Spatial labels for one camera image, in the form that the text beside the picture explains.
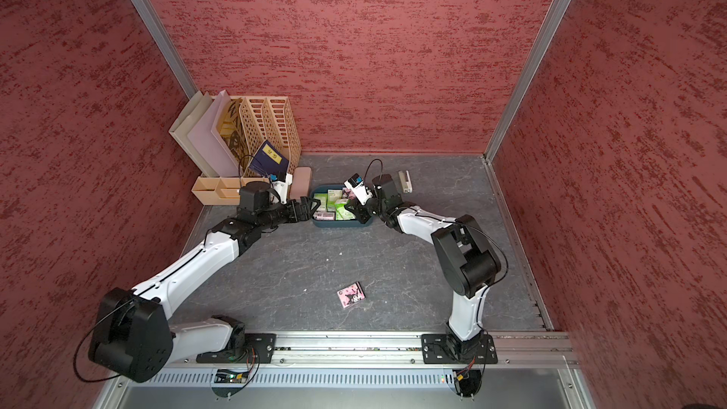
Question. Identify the gold patterned book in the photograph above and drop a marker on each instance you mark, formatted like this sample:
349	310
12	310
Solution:
231	129

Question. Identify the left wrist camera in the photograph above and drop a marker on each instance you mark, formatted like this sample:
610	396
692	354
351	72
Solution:
263	203

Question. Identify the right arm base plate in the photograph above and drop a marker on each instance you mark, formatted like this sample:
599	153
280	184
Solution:
447	349

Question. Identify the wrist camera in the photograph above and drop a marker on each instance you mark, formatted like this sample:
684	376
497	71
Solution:
263	203
381	187

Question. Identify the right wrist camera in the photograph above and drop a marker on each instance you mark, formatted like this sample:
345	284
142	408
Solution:
381	187

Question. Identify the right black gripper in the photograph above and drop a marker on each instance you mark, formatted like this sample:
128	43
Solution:
360	210

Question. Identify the lilac folder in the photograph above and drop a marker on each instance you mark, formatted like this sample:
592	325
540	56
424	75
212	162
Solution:
214	158

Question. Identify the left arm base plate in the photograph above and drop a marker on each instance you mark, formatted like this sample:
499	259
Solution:
250	349

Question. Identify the aluminium front rail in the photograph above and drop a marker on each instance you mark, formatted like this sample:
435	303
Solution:
413	349

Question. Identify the dark blue booklet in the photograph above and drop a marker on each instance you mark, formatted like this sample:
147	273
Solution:
268	161

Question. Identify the green tissue pack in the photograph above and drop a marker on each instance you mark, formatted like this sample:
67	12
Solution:
335	195
347	196
322	199
342	214

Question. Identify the pink tissue pack bottom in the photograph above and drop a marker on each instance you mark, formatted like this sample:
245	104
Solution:
351	295

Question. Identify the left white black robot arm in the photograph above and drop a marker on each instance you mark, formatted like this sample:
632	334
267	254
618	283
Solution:
132	336

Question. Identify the pink pencil case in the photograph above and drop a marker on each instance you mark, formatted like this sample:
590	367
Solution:
302	177

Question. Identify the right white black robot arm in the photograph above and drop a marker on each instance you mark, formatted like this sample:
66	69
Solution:
469	260

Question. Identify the beige stapler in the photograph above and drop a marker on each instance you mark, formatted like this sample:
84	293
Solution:
406	182

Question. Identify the teal plastic storage box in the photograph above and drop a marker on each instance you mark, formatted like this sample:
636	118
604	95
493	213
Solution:
353	223

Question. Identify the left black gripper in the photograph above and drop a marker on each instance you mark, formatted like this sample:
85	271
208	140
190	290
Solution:
305	214

